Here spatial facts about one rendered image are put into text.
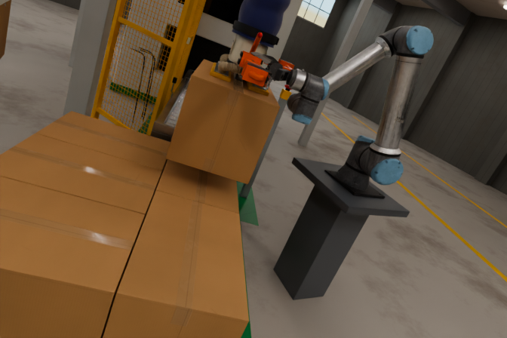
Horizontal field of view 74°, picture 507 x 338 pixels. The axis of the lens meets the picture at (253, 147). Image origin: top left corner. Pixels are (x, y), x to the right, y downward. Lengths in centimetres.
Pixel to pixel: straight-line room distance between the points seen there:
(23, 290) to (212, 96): 91
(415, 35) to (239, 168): 95
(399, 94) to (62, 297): 148
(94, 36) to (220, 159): 165
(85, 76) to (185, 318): 219
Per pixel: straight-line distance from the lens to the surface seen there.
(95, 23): 284
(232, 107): 145
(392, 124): 169
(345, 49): 515
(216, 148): 151
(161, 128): 215
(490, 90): 1095
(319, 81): 151
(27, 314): 121
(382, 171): 171
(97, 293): 109
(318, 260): 204
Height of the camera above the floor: 132
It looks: 18 degrees down
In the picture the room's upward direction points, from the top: 22 degrees clockwise
